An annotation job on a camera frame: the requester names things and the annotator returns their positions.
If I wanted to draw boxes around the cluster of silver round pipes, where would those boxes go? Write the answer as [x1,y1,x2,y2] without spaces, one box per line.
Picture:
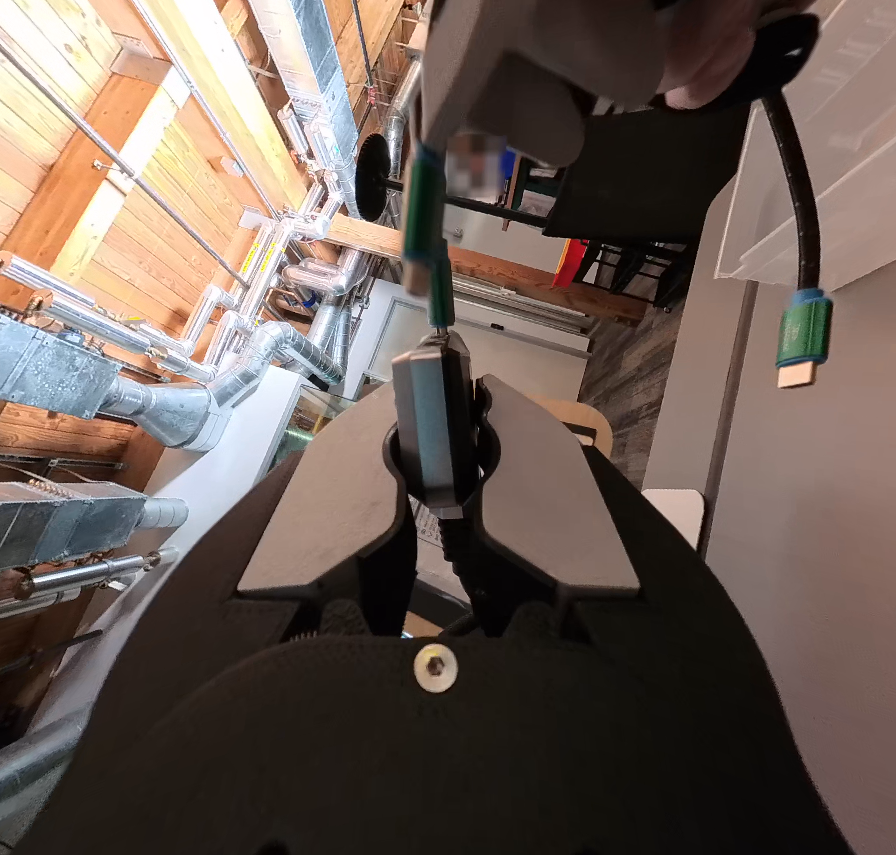
[0,190,365,387]

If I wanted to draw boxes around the red storage bin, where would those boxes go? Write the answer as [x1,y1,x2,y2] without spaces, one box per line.
[553,239,592,289]

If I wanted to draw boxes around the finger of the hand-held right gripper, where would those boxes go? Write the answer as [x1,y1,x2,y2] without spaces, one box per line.
[454,53,588,166]
[419,0,583,150]

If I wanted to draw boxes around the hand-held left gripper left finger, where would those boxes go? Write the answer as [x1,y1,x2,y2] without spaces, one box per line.
[237,379,421,632]

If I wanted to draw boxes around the thick braided hdmi cable green plugs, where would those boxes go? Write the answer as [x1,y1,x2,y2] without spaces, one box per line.
[400,92,837,390]

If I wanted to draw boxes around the thin metal conduit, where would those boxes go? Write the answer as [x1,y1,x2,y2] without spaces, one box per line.
[0,36,253,289]

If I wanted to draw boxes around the black braided switch cable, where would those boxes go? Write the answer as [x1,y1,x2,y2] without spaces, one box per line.
[434,512,494,638]

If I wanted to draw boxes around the black round disc on pole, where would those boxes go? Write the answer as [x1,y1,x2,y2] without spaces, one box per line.
[352,133,550,231]

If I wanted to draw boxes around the silver rectangular duct with funnel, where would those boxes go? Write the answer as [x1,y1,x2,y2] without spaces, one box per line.
[0,312,232,453]

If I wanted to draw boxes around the shiny silver pipe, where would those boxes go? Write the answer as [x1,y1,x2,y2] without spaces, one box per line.
[0,547,179,618]

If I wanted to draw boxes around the thin braided hdmi cable green plugs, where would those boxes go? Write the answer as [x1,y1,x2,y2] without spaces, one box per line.
[426,239,457,343]

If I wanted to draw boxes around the wooden support post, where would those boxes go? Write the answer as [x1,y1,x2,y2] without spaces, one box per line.
[329,214,645,324]

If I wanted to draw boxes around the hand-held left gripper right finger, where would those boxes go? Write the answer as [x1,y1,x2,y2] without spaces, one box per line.
[470,374,642,607]

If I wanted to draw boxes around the silver rectangular air duct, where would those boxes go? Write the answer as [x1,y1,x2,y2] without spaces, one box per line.
[0,480,190,576]

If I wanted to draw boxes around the silver hdmi switch box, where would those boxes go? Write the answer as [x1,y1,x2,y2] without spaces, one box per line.
[389,330,484,521]

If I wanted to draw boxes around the large silver duct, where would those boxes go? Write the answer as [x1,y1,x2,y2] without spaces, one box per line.
[0,715,92,835]

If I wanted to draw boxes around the long silver ceiling duct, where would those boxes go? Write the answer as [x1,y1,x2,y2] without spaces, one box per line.
[231,0,351,170]

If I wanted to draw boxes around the person's right hand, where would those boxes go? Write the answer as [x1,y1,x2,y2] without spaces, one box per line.
[583,0,863,110]

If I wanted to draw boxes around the silver spiral round duct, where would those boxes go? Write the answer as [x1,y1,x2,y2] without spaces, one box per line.
[381,64,424,191]

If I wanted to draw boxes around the clear plastic storage bin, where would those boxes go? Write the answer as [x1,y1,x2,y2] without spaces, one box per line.
[714,0,896,283]

